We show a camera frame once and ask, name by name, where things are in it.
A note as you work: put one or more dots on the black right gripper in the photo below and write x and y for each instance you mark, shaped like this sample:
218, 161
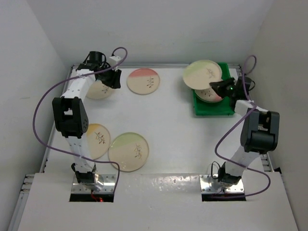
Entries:
219, 86

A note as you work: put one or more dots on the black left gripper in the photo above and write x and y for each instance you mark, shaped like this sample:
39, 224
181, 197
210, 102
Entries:
114, 81

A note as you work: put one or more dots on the cream plate pink section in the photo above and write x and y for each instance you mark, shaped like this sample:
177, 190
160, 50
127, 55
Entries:
208, 95
143, 81

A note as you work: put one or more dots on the cream plate green section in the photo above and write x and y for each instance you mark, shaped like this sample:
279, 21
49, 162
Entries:
198, 75
130, 150

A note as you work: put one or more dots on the cream plate yellow section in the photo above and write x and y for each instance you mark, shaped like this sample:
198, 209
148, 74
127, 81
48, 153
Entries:
98, 138

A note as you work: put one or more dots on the cream plate green section front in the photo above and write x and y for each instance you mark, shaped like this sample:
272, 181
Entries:
130, 150

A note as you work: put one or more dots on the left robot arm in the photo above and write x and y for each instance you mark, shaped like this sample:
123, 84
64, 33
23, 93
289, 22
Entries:
70, 116

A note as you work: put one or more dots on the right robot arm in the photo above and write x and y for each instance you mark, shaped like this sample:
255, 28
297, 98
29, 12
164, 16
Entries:
260, 131

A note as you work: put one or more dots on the green plastic bin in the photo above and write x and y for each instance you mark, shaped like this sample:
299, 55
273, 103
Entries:
202, 108

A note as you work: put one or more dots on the cream plate blue section back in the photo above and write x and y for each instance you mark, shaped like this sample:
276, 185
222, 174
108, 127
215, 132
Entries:
98, 91

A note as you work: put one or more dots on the cream plate pink section back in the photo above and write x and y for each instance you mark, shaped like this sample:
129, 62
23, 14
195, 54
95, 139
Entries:
143, 81

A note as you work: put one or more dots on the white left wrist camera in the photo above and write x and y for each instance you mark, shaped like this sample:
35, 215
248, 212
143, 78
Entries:
113, 60

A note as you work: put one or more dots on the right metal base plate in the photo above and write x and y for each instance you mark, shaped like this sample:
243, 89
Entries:
209, 185

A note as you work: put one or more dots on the metal base plate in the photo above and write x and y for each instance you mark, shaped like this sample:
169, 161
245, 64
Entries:
105, 184
209, 185

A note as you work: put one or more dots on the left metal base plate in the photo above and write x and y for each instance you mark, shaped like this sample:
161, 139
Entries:
105, 184

